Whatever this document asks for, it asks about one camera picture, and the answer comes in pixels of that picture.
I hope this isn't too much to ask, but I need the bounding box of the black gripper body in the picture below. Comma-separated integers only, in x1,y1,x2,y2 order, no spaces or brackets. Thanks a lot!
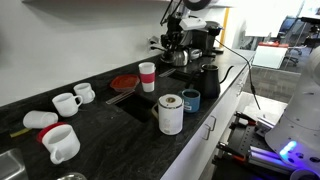
160,14,188,44

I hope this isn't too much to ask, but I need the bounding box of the silver metal kettle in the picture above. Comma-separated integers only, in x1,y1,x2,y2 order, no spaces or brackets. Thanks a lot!
160,47,190,68

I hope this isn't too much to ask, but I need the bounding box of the black gooseneck kettle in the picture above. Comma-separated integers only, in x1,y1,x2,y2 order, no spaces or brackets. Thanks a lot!
189,63,235,100

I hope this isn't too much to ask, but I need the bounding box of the white canister with cork lid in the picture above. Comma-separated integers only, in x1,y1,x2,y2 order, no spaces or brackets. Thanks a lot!
151,93,185,136

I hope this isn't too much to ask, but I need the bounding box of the red round lid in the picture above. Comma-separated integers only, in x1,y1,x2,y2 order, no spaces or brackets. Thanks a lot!
36,121,68,144

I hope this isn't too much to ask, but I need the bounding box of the small silver jug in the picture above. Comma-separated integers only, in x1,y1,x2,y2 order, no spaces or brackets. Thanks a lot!
188,48,204,61

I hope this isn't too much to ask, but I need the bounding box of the clear plastic strip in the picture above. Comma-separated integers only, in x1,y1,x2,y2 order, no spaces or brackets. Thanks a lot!
105,89,136,106
158,68,177,79

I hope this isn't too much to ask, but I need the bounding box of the black coffee machine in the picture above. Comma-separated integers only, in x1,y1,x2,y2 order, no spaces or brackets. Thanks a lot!
190,20,225,58

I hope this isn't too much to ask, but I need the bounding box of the white cup with red sleeve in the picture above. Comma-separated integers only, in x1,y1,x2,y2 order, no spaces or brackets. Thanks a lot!
138,62,157,93

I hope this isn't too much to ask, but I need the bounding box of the yellow pole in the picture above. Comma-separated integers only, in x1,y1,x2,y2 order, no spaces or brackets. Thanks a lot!
219,7,231,49

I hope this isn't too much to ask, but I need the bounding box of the red plastic container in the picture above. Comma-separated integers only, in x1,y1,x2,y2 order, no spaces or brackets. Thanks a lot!
109,74,141,93

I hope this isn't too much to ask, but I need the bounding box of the blue mug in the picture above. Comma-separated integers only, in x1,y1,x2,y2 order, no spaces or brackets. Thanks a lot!
178,88,202,114

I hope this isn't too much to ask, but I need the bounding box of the black recessed counter sink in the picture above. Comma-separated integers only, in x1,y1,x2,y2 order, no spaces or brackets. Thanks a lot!
114,93,159,124

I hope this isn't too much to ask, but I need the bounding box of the red tray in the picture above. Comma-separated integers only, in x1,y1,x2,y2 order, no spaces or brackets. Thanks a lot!
258,41,290,49

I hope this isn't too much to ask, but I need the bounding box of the white office table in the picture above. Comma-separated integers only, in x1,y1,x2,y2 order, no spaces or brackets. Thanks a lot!
251,45,288,70

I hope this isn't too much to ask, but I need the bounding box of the small white mug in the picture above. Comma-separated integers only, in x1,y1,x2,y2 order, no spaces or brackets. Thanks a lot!
72,82,96,105

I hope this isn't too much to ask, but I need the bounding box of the red black clamp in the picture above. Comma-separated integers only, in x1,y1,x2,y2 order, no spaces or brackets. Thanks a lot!
229,110,258,131
213,141,249,164

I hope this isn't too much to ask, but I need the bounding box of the dark computer monitor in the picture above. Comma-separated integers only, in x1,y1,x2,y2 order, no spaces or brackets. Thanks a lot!
277,16,299,38

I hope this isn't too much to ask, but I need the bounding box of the black office chair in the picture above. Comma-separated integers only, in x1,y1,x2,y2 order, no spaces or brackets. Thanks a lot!
283,46,303,67

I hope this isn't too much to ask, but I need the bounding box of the medium white mug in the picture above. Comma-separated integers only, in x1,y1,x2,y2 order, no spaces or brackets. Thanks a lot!
51,92,84,118

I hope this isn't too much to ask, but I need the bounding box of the large white mug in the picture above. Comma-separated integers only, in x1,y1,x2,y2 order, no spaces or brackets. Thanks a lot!
41,124,81,166

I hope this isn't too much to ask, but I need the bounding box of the silver aluminium profile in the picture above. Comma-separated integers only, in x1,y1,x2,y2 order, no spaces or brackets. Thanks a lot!
248,145,298,176

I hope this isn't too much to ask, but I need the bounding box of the round metal bowl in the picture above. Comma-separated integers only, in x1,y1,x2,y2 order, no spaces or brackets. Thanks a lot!
55,171,88,180

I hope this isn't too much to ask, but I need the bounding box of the yellow flat stick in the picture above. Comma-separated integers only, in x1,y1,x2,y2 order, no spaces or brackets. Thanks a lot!
9,127,31,139

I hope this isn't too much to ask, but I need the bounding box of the steel sink basin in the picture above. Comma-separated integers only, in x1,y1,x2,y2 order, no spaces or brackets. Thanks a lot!
0,148,29,180

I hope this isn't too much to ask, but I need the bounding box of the wall outlet with plugs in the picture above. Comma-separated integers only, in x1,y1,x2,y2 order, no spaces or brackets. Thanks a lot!
147,35,168,53

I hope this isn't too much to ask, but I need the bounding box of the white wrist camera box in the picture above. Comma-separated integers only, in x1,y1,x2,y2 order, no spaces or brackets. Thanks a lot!
178,16,208,32

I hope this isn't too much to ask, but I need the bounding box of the black camera cable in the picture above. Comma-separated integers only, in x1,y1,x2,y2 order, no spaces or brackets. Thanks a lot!
214,38,262,111

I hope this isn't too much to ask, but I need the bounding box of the metal drawer handle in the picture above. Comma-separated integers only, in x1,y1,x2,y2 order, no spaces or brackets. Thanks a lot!
201,115,217,141
235,79,245,98

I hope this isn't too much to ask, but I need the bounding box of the black device with cables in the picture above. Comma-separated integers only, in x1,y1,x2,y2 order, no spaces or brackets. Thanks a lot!
213,114,281,180

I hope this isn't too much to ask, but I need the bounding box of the white handleless cup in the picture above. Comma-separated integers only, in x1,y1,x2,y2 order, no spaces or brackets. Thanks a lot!
22,110,59,130

